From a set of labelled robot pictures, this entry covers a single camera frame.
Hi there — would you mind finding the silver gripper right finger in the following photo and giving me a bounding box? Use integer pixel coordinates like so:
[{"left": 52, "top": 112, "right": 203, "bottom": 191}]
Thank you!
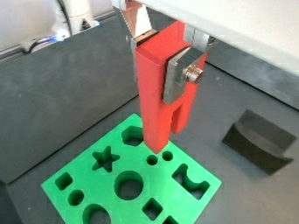
[{"left": 163, "top": 24, "right": 214, "bottom": 104}]

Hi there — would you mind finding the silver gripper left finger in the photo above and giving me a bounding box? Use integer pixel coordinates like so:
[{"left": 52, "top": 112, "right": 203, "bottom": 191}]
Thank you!
[{"left": 112, "top": 0, "right": 159, "bottom": 51}]

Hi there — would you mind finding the red double-square peg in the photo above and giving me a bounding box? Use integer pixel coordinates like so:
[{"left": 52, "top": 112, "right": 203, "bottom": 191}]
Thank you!
[{"left": 135, "top": 22, "right": 207, "bottom": 153}]

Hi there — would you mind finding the black curved holder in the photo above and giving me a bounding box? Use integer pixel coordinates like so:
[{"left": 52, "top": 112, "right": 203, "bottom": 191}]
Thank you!
[{"left": 222, "top": 109, "right": 296, "bottom": 175}]

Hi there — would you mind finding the green shape-sorter block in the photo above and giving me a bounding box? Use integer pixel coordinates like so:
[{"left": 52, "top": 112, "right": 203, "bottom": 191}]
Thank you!
[{"left": 41, "top": 115, "right": 220, "bottom": 224}]

